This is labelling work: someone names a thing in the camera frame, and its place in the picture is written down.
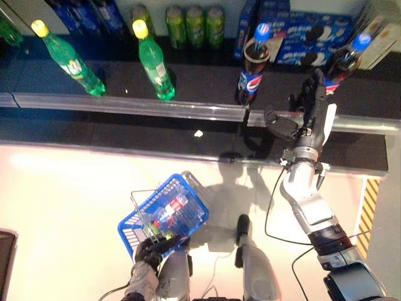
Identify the dark striped box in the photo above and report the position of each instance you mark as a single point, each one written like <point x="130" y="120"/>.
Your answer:
<point x="368" y="15"/>

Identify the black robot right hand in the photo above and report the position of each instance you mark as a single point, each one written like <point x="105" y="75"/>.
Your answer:
<point x="314" y="125"/>

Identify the blue oreo cookie box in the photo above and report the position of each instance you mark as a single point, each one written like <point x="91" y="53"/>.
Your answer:
<point x="300" y="34"/>

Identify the yellow black hazard tape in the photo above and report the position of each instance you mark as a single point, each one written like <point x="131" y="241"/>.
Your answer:
<point x="368" y="219"/>

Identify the black store shelf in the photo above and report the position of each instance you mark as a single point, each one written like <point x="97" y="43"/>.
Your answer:
<point x="203" y="81"/>

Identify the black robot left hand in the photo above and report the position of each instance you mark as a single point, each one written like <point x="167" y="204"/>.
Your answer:
<point x="150" y="254"/>

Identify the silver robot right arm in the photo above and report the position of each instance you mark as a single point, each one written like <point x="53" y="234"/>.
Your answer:
<point x="310" y="200"/>

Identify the silver robot left leg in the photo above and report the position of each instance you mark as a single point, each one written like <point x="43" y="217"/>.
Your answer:
<point x="173" y="276"/>

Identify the blue plastic shopping basket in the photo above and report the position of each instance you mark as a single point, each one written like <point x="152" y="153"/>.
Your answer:
<point x="196" y="193"/>

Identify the green sprite bottle yellow cap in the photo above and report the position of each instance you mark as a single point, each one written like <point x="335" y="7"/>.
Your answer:
<point x="72" y="67"/>
<point x="156" y="69"/>

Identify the white paper scrap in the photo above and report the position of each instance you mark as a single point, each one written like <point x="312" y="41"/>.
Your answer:
<point x="198" y="134"/>

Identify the green drink can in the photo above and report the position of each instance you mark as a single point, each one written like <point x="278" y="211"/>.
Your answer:
<point x="215" y="28"/>
<point x="195" y="28"/>
<point x="142" y="12"/>
<point x="175" y="28"/>

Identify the green bottle in basket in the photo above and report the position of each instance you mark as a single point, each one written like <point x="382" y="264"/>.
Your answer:
<point x="168" y="235"/>

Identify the small blue snack box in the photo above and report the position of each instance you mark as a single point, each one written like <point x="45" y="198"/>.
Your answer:
<point x="275" y="7"/>

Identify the clear plastic water bottle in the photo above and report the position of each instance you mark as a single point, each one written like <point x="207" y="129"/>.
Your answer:
<point x="191" y="214"/>

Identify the pepsi cola bottle blue cap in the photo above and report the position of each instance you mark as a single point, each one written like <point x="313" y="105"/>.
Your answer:
<point x="341" y="66"/>
<point x="249" y="81"/>

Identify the white yellow carton box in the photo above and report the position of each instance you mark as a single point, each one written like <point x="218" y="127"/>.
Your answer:
<point x="385" y="40"/>

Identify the narrow blue cookie box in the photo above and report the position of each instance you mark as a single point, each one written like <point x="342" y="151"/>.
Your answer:
<point x="242" y="31"/>

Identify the red label water bottle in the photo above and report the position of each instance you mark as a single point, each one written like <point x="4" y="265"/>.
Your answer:
<point x="173" y="207"/>

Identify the black low platform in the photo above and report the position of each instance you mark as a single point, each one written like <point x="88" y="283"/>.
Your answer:
<point x="7" y="269"/>

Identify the green plastic bottle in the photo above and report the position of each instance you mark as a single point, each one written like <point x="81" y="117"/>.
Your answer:
<point x="11" y="33"/>

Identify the clear plastic price rail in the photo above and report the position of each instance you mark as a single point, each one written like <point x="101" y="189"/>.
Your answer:
<point x="360" y="123"/>
<point x="125" y="105"/>

